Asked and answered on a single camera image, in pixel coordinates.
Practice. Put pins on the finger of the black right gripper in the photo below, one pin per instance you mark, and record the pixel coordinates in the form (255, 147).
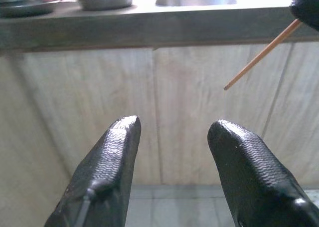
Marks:
(307, 8)

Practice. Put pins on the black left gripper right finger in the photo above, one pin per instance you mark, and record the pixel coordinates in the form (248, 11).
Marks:
(249, 167)

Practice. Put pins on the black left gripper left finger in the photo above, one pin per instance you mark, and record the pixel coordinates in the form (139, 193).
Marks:
(107, 162)

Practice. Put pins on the light wood cabinet door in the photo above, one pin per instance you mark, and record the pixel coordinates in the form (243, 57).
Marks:
(99, 87)
(299, 99)
(189, 99)

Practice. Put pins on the wooden chopstick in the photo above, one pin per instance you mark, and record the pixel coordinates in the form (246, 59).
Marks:
(261, 55)

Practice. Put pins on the light wood corner cabinet front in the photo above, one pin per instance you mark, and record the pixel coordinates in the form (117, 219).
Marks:
(20, 137)

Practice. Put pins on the shallow steel plate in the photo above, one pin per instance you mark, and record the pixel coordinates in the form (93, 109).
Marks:
(107, 3)
(25, 9)

